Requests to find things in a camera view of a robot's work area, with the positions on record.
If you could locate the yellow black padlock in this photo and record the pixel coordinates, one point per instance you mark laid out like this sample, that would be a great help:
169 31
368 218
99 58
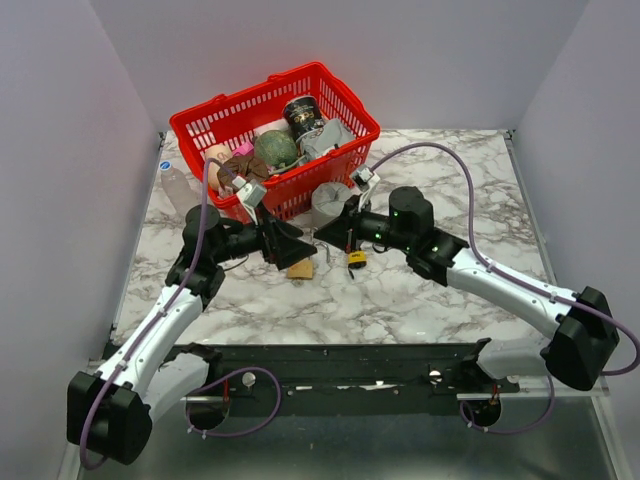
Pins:
356 259

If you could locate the brass padlock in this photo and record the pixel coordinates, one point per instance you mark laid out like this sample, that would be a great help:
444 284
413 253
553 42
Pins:
304 270

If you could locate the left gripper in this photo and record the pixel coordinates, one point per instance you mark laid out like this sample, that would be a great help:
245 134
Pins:
291 251

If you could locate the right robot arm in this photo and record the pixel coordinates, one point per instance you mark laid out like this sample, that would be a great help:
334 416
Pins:
575 343

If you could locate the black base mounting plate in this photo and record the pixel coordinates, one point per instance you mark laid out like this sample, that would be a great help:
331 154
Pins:
342 380

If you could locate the brown fabric pouch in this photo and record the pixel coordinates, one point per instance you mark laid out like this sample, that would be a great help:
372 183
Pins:
247 166

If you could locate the grey taped cylinder roll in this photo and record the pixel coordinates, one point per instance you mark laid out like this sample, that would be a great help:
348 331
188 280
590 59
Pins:
327 202

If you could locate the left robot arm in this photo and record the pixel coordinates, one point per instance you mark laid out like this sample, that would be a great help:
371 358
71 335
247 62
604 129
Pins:
106 416

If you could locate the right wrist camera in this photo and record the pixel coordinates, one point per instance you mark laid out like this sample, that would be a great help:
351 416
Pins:
366 180

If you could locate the black printed can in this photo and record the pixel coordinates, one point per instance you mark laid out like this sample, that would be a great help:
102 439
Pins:
303 116

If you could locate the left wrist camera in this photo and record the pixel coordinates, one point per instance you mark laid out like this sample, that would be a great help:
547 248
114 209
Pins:
249 193

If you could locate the clear plastic water bottle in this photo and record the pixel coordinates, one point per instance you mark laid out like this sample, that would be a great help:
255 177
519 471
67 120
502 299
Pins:
177 188

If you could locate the grey wrapped bundle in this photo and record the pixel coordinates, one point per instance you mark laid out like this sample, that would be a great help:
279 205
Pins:
333 135

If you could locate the pink small box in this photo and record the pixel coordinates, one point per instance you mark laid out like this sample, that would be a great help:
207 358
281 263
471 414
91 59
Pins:
244 149

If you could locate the red plastic shopping basket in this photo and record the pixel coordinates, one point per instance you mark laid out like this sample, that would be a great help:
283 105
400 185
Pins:
243 116

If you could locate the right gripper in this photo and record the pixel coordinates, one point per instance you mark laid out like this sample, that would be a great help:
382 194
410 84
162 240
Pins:
343 230

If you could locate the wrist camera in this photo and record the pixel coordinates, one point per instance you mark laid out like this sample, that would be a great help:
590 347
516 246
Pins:
366 180
249 193

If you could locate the green round melon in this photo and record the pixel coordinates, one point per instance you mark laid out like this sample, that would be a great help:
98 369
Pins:
276 148

